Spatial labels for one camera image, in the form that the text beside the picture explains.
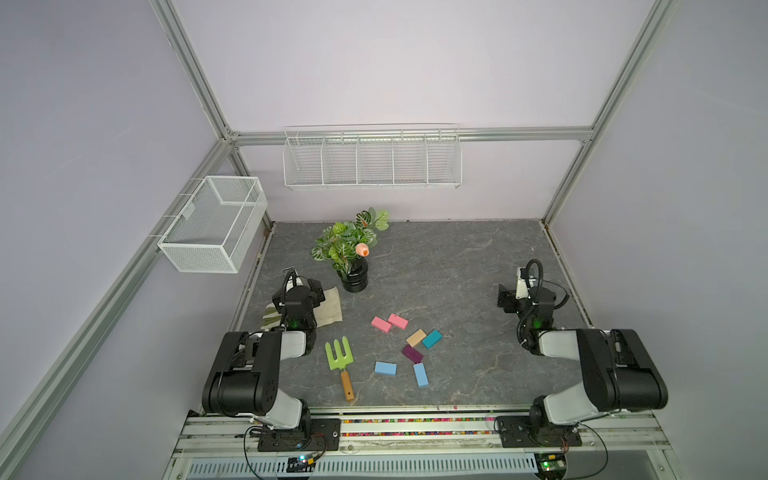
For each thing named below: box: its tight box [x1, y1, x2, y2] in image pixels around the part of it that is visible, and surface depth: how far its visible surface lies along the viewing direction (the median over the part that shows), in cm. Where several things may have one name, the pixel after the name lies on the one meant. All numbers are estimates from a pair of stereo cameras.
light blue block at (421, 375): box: [413, 362, 429, 388], surface depth 84 cm
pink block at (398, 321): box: [387, 313, 409, 330], surface depth 94 cm
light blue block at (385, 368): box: [375, 361, 397, 376], surface depth 85 cm
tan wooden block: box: [406, 328, 427, 347], surface depth 91 cm
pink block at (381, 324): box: [371, 316, 392, 333], surface depth 93 cm
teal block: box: [422, 329, 443, 350], surface depth 91 cm
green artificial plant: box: [311, 207, 390, 277], surface depth 82 cm
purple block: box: [402, 345, 424, 364], surface depth 88 cm
